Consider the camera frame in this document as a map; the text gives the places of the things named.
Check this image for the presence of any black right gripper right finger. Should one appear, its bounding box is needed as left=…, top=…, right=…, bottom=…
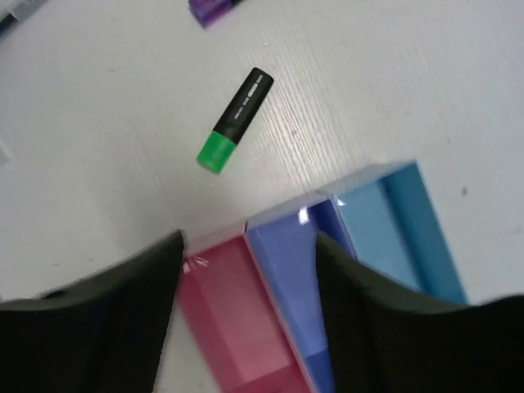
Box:
left=315, top=233, right=523, bottom=392

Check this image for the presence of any green and black highlighter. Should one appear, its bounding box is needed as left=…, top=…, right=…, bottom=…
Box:
left=196, top=67, right=274, bottom=174

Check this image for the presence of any blue and white pen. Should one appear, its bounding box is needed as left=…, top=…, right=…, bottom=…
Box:
left=1, top=1, right=32, bottom=37

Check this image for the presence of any pink plastic container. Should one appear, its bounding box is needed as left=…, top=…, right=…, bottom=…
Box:
left=177, top=223, right=314, bottom=392

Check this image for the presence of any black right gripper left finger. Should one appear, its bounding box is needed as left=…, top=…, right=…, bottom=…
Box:
left=1, top=231, right=184, bottom=392

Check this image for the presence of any light blue plastic container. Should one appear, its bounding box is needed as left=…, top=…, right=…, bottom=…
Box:
left=319, top=161, right=468, bottom=304

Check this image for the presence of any purple and black highlighter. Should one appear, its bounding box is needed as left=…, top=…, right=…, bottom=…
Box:
left=187, top=0, right=242, bottom=27

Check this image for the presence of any dark blue plastic container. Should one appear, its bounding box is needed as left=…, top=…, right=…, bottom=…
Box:
left=246, top=196, right=353, bottom=392

